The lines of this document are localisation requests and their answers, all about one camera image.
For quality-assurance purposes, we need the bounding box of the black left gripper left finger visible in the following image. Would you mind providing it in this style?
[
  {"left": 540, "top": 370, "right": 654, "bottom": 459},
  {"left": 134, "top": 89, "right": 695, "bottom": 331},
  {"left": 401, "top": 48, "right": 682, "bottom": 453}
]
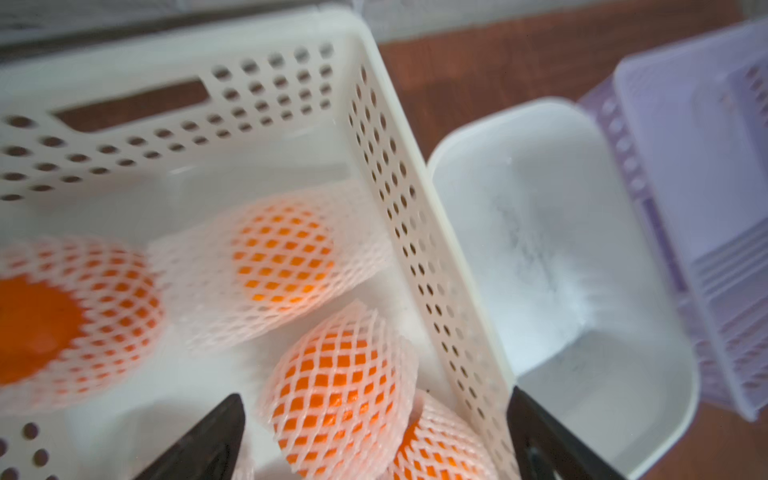
[{"left": 135, "top": 393, "right": 246, "bottom": 480}]

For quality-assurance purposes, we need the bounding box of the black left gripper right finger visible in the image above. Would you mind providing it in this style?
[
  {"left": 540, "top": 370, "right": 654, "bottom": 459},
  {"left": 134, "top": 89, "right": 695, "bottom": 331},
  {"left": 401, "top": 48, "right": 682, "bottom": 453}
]
[{"left": 506, "top": 386, "right": 624, "bottom": 480}]

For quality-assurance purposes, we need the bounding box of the orange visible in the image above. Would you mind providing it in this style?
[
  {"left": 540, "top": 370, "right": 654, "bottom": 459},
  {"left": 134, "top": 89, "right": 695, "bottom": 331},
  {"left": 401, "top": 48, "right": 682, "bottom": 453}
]
[
  {"left": 1, "top": 237, "right": 166, "bottom": 415},
  {"left": 380, "top": 390, "right": 499, "bottom": 480},
  {"left": 147, "top": 181, "right": 391, "bottom": 351},
  {"left": 257, "top": 301, "right": 419, "bottom": 479}
]

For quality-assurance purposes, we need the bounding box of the white plastic tub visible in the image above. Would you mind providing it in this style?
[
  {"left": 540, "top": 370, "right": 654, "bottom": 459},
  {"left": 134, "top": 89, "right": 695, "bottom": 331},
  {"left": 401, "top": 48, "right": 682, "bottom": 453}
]
[{"left": 427, "top": 98, "right": 699, "bottom": 479}]

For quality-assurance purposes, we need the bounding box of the white perforated plastic basket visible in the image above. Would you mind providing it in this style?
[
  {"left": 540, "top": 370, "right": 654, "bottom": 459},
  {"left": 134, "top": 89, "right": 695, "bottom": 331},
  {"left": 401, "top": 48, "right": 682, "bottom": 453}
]
[{"left": 1, "top": 7, "right": 517, "bottom": 479}]

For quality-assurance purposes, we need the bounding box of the purple perforated plastic basket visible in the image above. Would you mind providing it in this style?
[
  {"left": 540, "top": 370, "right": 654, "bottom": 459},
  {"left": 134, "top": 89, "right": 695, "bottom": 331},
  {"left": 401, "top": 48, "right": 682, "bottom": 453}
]
[{"left": 580, "top": 19, "right": 767, "bottom": 421}]

